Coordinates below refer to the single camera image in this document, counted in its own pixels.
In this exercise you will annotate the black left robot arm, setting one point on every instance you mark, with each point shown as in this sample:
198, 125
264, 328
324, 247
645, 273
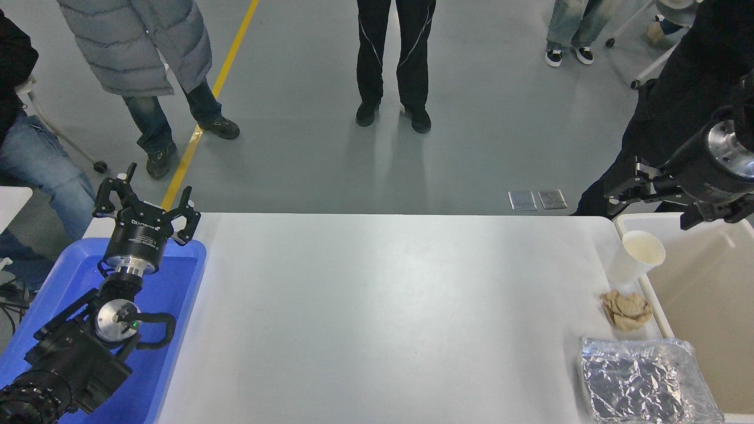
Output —
70, 359

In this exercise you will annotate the crumpled tan paper ball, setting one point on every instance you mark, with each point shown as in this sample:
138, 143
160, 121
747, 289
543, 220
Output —
626, 311

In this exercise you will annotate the white chair frame with caster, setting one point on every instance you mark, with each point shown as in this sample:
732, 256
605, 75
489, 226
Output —
76, 148

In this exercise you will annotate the white paper cup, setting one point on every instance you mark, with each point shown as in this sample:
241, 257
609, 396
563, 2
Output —
639, 253

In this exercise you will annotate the blue plastic tray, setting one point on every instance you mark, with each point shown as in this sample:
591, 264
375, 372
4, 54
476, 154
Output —
171, 282

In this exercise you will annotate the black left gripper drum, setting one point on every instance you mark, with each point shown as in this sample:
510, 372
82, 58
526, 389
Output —
138, 238

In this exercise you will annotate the large pale bin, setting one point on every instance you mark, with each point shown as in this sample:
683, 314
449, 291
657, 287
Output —
713, 306

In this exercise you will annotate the white chair legs with casters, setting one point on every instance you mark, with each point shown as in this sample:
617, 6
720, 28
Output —
651, 69

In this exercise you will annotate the person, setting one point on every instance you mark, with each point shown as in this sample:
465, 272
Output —
580, 20
129, 47
412, 59
41, 165
677, 88
668, 26

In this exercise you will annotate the silver floor plate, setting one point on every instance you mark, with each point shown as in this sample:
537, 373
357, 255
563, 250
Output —
551, 199
522, 201

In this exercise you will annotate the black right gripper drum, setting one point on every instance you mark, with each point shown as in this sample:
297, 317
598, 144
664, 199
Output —
704, 174

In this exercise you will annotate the small white table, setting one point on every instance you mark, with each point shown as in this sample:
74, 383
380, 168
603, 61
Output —
12, 206

